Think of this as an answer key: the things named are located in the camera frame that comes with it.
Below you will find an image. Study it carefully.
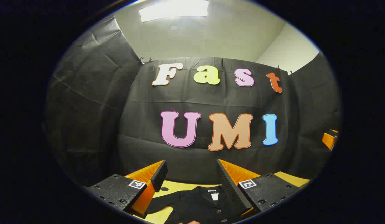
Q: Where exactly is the black shirt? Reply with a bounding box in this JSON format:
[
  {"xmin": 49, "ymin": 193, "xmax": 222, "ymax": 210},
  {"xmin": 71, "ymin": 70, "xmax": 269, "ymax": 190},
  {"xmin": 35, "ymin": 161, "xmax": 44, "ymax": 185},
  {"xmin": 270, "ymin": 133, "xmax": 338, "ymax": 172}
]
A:
[{"xmin": 146, "ymin": 185, "xmax": 252, "ymax": 224}]

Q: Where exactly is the ceiling light panel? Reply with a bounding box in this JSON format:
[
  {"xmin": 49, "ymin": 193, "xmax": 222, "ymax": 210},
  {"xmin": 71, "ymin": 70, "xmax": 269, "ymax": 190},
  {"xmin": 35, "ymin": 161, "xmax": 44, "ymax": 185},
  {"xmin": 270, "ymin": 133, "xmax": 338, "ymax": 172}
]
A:
[{"xmin": 139, "ymin": 0, "xmax": 209, "ymax": 23}]

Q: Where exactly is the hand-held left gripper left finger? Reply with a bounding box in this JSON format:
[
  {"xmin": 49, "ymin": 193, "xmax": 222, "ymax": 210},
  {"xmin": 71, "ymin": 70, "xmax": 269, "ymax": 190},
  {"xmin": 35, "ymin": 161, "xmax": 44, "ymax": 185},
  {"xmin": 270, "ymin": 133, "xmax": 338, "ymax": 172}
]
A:
[{"xmin": 84, "ymin": 160, "xmax": 168, "ymax": 219}]

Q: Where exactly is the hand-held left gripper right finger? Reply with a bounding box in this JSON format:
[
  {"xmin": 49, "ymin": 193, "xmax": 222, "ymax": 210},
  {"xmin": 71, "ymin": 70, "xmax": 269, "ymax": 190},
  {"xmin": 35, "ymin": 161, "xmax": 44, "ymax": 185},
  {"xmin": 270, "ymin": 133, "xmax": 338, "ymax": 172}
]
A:
[{"xmin": 216, "ymin": 159, "xmax": 302, "ymax": 218}]

